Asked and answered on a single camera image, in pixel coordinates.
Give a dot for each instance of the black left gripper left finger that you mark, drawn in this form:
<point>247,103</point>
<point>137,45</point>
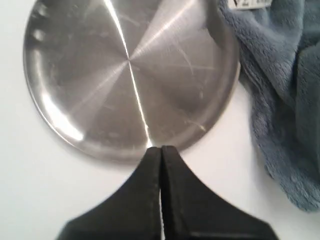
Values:
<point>131,213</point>

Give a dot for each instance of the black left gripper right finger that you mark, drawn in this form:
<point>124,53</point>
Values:
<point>192,211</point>

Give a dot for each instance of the blue-grey fleece towel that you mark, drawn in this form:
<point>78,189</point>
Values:
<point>280,60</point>

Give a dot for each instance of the round stainless steel plate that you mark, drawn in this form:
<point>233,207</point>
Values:
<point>113,78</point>

